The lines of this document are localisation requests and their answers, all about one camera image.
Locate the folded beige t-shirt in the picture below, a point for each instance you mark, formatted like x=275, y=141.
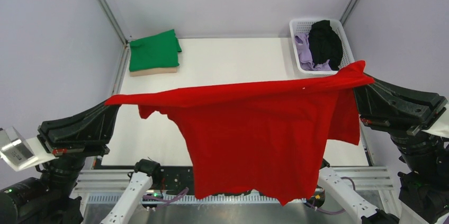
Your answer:
x=153, y=71

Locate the black t-shirt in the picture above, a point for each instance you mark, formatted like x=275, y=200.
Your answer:
x=325, y=44

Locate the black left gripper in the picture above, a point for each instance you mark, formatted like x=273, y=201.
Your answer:
x=86, y=130

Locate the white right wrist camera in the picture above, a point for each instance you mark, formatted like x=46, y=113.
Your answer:
x=441, y=126

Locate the white plastic laundry basket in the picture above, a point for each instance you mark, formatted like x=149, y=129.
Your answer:
x=303, y=25

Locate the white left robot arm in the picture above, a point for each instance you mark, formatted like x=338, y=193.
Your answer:
x=46, y=199

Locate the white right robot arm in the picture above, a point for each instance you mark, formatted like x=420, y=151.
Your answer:
x=424, y=190

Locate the red t-shirt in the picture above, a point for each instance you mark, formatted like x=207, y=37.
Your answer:
x=259, y=131

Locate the lilac t-shirt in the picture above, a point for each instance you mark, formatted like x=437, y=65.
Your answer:
x=305, y=55

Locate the folded green t-shirt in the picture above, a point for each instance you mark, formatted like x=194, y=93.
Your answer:
x=157, y=51

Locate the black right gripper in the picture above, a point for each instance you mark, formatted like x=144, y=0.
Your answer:
x=377, y=109

